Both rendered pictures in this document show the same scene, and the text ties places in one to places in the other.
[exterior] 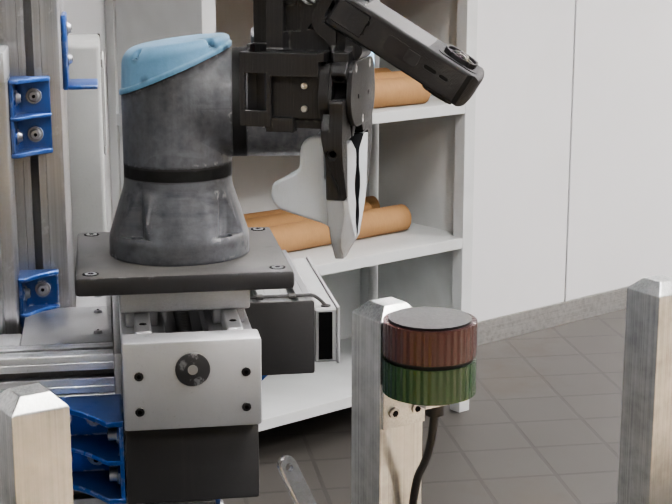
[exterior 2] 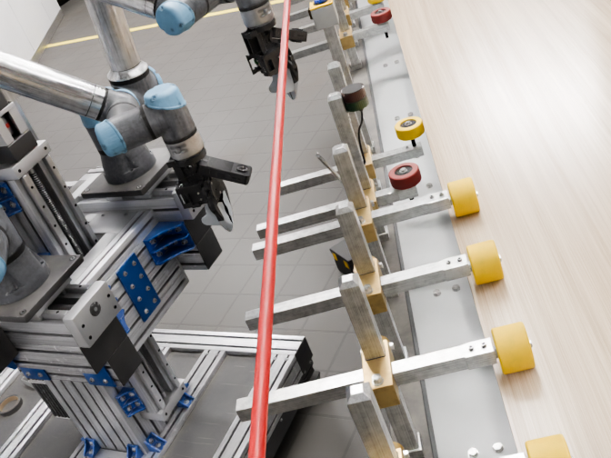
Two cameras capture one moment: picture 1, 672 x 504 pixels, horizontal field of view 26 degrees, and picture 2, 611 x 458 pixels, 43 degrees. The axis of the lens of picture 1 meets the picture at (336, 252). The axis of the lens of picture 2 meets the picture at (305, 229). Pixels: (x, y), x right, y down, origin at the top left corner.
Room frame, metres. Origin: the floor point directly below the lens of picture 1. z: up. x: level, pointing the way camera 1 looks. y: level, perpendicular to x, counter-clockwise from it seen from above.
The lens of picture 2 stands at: (-0.19, 1.38, 1.90)
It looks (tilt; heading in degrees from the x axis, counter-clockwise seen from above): 31 degrees down; 314
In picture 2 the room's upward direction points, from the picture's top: 22 degrees counter-clockwise
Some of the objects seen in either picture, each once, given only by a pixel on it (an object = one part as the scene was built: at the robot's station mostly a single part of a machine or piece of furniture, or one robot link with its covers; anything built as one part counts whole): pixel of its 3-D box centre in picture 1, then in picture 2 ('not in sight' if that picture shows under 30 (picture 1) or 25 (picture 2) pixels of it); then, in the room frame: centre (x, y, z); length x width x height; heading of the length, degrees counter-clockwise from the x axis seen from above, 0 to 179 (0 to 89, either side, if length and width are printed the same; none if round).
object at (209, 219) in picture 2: not in sight; (215, 219); (1.03, 0.40, 1.07); 0.06 x 0.03 x 0.09; 23
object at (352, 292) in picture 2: not in sight; (385, 378); (0.53, 0.60, 0.90); 0.03 x 0.03 x 0.48; 33
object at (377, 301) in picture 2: not in sight; (369, 284); (0.65, 0.41, 0.94); 0.13 x 0.06 x 0.05; 123
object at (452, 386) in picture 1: (429, 373); (355, 101); (0.89, -0.06, 1.11); 0.06 x 0.06 x 0.02
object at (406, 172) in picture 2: not in sight; (408, 187); (0.82, -0.06, 0.85); 0.08 x 0.08 x 0.11
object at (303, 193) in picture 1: (312, 198); (286, 86); (1.02, 0.02, 1.20); 0.06 x 0.03 x 0.09; 75
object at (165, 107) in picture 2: not in sight; (168, 113); (1.03, 0.38, 1.34); 0.09 x 0.08 x 0.11; 47
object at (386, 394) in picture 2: not in sight; (379, 370); (0.52, 0.62, 0.94); 0.13 x 0.06 x 0.05; 123
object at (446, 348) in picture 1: (429, 336); (353, 93); (0.89, -0.06, 1.13); 0.06 x 0.06 x 0.02
